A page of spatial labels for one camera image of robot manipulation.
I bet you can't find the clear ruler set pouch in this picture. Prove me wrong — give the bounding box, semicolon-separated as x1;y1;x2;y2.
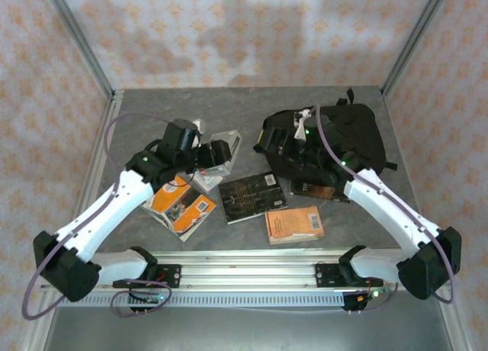
190;166;226;194

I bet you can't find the grey CD case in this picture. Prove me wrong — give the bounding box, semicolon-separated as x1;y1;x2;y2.
207;128;244;177

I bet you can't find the dark Three Days book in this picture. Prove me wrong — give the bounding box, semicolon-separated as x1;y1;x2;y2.
290;178;351;204

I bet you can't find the orange magazine book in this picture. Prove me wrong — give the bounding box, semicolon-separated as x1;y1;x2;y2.
140;174;217;242

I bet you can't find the black paperback book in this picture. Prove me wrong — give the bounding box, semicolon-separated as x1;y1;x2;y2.
218;171;287;225

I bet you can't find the tan orange paperback book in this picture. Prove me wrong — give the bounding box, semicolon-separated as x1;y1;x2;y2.
265;205;326;246

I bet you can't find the small green circuit board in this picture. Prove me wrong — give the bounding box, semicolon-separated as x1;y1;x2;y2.
356;288;393;303
129;291;171;305

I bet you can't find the grey metal panel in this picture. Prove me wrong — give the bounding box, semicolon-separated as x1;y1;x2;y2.
41;307;454;351

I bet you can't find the aluminium side rail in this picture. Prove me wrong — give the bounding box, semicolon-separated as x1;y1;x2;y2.
380;87;435;260
60;89;125;260

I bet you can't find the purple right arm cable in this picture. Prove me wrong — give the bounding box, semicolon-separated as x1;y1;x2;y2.
313;105;458;314

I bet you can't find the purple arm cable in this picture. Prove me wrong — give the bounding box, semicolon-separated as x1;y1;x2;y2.
21;112;173;320
313;105;458;314

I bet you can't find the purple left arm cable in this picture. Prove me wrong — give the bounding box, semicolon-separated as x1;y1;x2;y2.
21;112;173;320

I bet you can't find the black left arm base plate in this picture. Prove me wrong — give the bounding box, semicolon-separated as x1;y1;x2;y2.
114;264;182;290

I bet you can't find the aluminium frame post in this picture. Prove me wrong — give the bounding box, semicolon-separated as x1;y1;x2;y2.
40;0;115;100
380;0;455;98
438;293;477;351
21;289;58;351

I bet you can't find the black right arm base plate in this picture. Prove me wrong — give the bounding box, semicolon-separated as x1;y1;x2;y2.
315;262;346;289

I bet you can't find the aluminium front rail beam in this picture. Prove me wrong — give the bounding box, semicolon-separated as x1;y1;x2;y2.
40;246;457;293

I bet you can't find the slotted grey cable duct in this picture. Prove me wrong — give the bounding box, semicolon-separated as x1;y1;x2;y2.
56;291;346;309

